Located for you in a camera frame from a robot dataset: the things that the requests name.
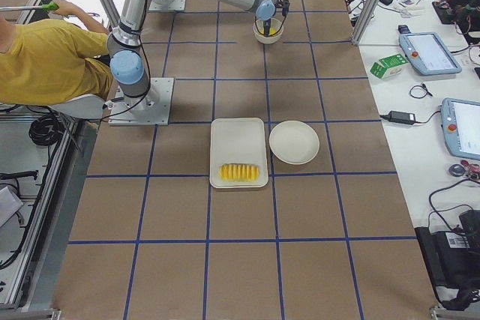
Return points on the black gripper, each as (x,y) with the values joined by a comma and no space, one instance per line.
(265,24)

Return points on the white ceramic bowl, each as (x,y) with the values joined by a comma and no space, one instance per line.
(276,23)

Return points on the yellow lemon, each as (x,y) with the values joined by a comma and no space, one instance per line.
(268,33)

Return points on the white rectangular tray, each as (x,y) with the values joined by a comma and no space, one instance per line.
(237,140)

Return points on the white round plate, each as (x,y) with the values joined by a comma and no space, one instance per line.
(294,142)

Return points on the green white carton box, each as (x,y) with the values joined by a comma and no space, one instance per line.
(388,66)

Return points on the sliced yellow pineapple pieces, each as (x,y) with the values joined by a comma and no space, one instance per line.
(239,172)

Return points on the far blue teach pendant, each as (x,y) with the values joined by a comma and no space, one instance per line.
(427,53)

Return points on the blue teach pendant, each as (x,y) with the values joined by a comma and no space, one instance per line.
(427,53)
(460,127)

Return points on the black power adapter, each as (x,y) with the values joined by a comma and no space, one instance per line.
(399,117)

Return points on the near blue teach pendant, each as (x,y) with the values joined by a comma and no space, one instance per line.
(460,127)

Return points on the person in yellow shirt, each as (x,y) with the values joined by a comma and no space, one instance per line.
(52,61)

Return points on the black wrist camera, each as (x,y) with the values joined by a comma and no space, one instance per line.
(284,6)

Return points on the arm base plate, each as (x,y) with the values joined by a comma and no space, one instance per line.
(176,6)
(154,109)

